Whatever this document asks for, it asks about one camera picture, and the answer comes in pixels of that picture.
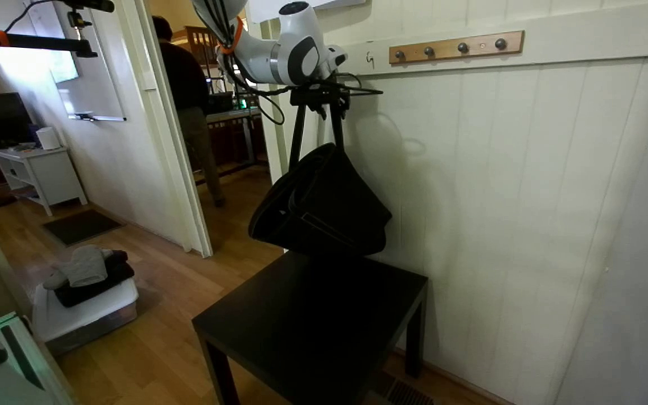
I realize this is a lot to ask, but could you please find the white board on wall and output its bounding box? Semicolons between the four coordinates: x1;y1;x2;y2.
57;75;129;125

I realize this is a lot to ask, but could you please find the wooden peg rack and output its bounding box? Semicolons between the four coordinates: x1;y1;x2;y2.
386;29;526;67

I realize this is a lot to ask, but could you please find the person in dark shirt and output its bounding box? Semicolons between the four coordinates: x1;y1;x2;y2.
151;16;230;211

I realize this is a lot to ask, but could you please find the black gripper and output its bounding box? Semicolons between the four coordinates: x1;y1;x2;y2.
291;76;356;125

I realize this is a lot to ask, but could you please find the white storage box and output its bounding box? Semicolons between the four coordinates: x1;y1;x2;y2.
27;277;142;358

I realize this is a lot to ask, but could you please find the grey folded cloth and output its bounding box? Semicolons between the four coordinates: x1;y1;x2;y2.
42;245;112;290

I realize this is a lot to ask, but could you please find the black folded cloth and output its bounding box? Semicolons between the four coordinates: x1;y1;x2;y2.
51;247;136;310

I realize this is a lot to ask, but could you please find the small white cabinet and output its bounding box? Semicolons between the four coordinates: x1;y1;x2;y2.
0;145;89;218

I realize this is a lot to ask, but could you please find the black mounting bar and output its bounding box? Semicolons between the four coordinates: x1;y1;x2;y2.
0;28;98;59

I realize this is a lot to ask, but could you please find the dark doormat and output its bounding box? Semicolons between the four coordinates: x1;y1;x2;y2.
41;208;124;247

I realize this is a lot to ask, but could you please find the black square side table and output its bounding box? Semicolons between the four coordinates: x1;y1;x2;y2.
190;250;430;405

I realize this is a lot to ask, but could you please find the wooden chair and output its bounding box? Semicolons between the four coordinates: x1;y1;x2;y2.
184;26;220;65

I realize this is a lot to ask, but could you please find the small white box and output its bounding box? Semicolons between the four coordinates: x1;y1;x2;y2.
33;125;66;153

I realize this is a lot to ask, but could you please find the black tote bag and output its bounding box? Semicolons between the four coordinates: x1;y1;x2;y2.
244;99;393;259

